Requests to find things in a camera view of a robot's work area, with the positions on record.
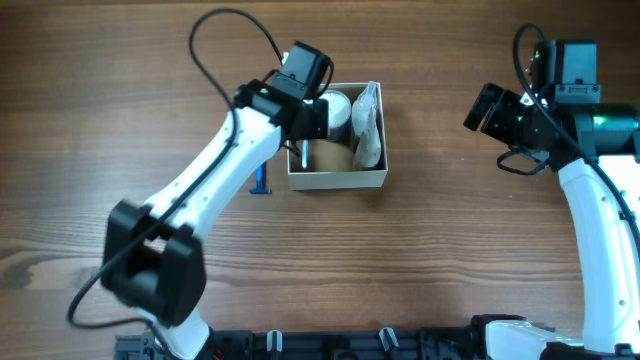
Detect left black cable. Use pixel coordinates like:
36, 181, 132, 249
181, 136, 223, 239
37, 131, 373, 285
66, 7, 286, 331

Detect black cable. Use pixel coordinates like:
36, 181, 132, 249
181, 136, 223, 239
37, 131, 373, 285
495, 22, 640, 251
66, 7, 286, 331

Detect blue disposable razor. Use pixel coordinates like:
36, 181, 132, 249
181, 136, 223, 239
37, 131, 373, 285
249, 162, 272, 195

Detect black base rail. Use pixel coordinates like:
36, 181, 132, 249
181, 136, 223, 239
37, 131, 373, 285
113, 327, 481, 360

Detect white lidded blue jar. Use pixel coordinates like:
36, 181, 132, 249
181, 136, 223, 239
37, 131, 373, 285
321, 90, 352, 142

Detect clear pump spray bottle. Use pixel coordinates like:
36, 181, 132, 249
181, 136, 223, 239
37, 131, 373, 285
351, 81, 378, 140

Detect white squeeze tube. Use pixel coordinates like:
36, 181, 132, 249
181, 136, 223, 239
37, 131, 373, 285
353, 109, 382, 170

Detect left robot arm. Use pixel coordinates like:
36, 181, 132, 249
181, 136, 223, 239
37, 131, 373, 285
101, 42, 334, 359

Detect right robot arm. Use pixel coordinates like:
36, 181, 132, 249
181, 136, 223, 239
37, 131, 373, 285
464, 40, 639, 359

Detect blue white toothbrush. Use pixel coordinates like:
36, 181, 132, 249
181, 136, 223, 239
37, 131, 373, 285
301, 140, 309, 170

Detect right black cable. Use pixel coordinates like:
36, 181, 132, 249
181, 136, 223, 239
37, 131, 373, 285
495, 22, 640, 251

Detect white open cardboard box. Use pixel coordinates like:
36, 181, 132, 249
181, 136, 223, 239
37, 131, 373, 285
287, 81, 389, 191

